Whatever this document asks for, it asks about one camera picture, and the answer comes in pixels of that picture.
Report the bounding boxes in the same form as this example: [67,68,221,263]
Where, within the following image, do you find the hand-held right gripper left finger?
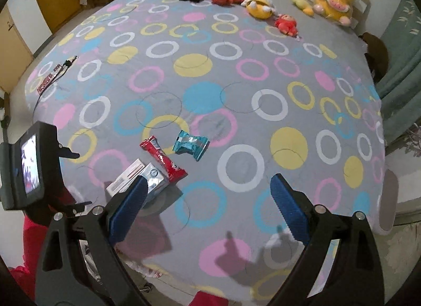
[34,174,148,306]

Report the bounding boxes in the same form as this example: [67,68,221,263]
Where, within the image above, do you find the red snack wrapper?
[140,136,186,184]

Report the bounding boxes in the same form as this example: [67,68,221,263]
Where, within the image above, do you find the phone with red case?
[37,64,66,94]

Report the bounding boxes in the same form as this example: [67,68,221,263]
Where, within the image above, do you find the yellow and white plush toy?
[241,0,277,19]

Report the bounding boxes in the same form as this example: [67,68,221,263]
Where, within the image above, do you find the dark brown chair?
[358,32,390,83]

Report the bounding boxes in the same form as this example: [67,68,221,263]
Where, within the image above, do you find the green patterned curtain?
[375,0,421,155]

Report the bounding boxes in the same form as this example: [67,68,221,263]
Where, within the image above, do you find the person's left forearm red sleeve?
[9,191,79,306]

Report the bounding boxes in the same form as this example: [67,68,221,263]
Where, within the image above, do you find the person's right leg red pants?
[192,291,228,306]

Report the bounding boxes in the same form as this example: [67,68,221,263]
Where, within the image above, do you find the teal wrapper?
[173,130,210,162]

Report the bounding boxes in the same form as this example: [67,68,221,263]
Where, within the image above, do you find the small red plush doll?
[274,14,298,36]

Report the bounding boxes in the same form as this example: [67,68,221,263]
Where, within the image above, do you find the small yellow plush toy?
[289,0,314,15]

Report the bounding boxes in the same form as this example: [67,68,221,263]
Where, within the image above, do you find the red and white box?
[106,158,147,196]

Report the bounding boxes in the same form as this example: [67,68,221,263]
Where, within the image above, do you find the bed with circle-print sheet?
[24,0,387,302]

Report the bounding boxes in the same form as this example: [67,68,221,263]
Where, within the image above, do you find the wooden door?
[0,7,33,94]

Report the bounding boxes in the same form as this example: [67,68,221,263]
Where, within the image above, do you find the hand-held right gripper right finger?
[270,173,385,306]

